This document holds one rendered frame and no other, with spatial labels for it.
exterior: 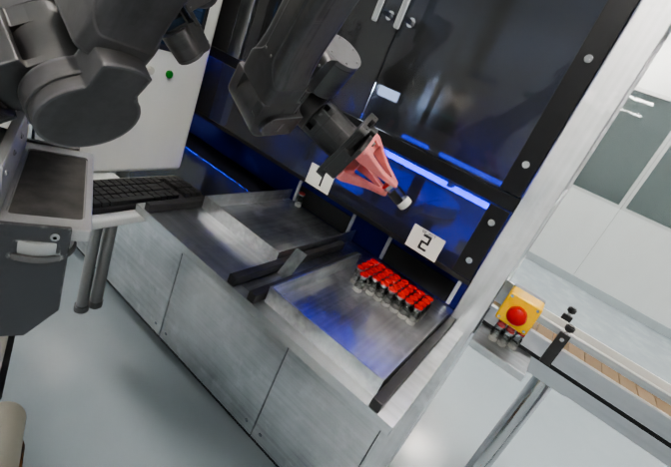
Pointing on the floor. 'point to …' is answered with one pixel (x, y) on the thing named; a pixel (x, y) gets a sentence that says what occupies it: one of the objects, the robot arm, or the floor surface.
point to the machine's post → (547, 188)
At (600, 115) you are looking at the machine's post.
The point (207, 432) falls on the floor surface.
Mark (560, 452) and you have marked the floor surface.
